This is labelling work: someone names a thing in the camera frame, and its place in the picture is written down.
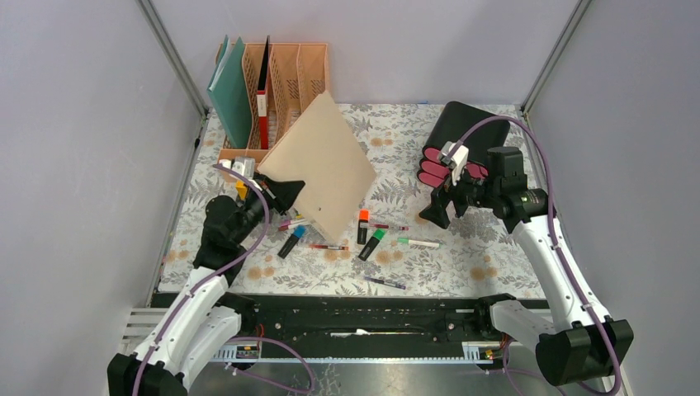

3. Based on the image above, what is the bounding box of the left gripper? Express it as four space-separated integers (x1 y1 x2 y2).
231 172 305 244

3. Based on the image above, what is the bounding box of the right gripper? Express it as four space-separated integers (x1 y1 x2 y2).
419 158 500 229

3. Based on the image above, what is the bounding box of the blue cap black highlighter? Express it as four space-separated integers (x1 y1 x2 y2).
277 225 306 259

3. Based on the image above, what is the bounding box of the beige kraft notebook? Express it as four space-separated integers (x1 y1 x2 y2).
258 91 376 243

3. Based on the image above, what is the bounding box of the green cap black highlighter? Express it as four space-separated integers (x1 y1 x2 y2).
357 229 386 261

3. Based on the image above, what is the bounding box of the orange cap black highlighter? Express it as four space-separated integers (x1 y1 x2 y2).
357 209 370 245

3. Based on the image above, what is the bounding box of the black pink drawer box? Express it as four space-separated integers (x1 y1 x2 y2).
418 101 511 190

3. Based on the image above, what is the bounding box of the red binder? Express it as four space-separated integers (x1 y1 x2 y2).
256 35 270 149

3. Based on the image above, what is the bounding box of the teal folder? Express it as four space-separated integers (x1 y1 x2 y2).
206 35 252 149

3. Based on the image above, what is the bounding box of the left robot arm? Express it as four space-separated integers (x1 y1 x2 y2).
106 173 305 395

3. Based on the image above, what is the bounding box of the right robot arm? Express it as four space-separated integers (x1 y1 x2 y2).
419 143 634 388

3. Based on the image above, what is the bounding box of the white marker pink cap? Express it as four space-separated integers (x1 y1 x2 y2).
278 219 310 231

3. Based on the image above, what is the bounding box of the yellow block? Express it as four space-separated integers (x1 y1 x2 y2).
235 180 248 200

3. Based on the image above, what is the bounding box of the green cap white marker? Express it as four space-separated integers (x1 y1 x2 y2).
396 238 441 248

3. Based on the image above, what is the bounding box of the dark red pen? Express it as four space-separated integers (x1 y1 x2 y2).
367 223 409 231

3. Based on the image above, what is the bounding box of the floral table mat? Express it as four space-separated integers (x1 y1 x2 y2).
157 103 545 300

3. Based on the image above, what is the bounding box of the purple pen near front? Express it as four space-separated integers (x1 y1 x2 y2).
363 276 407 290

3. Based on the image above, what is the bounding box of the orange plastic file organizer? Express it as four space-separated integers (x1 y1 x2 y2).
218 43 330 163

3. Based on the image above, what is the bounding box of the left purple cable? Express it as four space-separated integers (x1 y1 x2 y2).
130 163 319 396

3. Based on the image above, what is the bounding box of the purple cable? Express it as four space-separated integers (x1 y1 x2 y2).
130 163 319 396
447 115 625 396

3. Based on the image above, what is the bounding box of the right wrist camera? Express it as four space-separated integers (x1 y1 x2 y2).
438 140 469 186

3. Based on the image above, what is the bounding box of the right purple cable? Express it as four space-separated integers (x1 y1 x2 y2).
447 115 625 396

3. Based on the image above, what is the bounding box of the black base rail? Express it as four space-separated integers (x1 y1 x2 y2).
150 293 548 361

